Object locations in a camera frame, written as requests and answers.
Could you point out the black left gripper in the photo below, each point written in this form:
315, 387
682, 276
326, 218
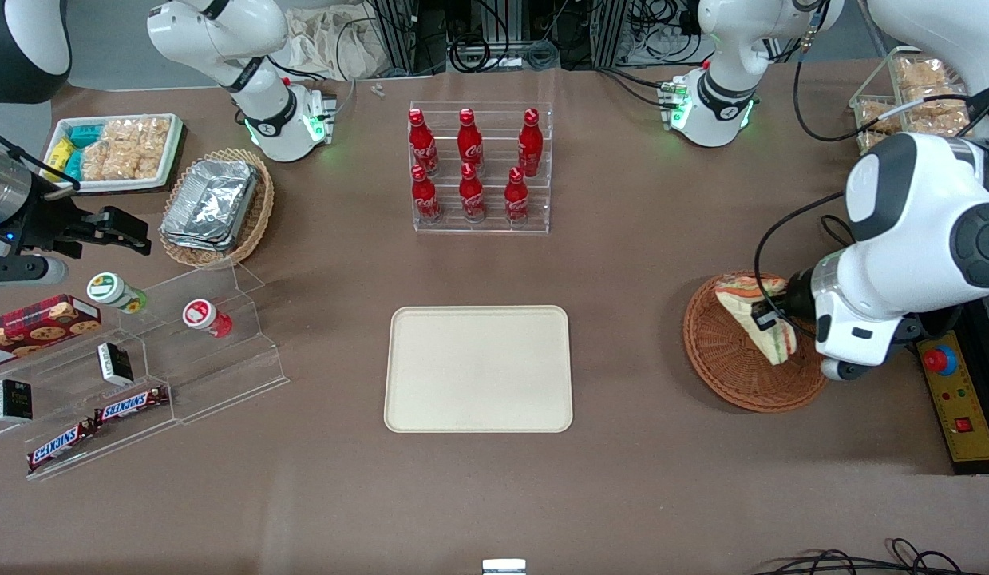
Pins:
797, 303

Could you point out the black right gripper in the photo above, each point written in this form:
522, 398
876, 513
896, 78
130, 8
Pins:
50, 224

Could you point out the triangular sandwich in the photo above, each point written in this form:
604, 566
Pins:
737, 299

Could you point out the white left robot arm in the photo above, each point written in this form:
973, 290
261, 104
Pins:
917, 231

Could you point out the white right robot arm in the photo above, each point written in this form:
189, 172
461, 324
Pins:
223, 40

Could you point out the white rectangular snack tray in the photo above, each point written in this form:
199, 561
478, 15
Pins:
119, 186

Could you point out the round brown wicker basket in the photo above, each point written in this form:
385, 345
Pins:
718, 359

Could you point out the oval light wicker basket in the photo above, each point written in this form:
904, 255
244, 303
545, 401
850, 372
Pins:
255, 224

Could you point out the beige plastic tray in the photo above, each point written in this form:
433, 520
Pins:
478, 369

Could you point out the green sunflower lidded cup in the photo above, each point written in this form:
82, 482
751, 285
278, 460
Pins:
111, 289

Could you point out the teal snack packet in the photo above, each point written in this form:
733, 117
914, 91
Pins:
85, 134
73, 165

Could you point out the clear rice cracker bag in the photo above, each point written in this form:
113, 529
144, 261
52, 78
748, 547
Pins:
139, 136
115, 164

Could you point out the yellow snack packet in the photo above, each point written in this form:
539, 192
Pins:
59, 154

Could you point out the red tartan cookie box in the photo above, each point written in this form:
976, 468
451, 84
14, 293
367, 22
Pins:
39, 327

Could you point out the stacked aluminium foil trays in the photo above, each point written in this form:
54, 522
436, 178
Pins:
211, 204

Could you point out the small black chocolate box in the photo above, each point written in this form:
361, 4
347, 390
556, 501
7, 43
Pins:
115, 363
13, 401

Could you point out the red lidded cup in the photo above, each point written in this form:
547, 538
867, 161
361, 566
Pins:
203, 315

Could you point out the Snickers chocolate bar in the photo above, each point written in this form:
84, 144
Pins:
131, 404
59, 446

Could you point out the clear acrylic stepped display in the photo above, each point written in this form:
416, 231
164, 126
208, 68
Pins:
215, 375

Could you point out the clear bag of crackers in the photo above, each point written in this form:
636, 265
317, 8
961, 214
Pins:
923, 73
877, 116
937, 116
869, 141

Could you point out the yellow black control box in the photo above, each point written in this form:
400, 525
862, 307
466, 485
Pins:
965, 423

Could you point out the red cola bottle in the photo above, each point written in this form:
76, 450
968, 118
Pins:
516, 198
423, 145
470, 144
530, 144
425, 196
472, 194

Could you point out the clear acrylic bottle rack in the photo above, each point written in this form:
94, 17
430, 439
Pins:
494, 216

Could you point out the crumpled beige cloth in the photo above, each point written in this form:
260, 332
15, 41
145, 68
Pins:
334, 44

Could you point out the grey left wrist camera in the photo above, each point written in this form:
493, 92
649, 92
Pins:
841, 370

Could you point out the black metal frame rack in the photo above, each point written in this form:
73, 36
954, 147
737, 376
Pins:
398, 32

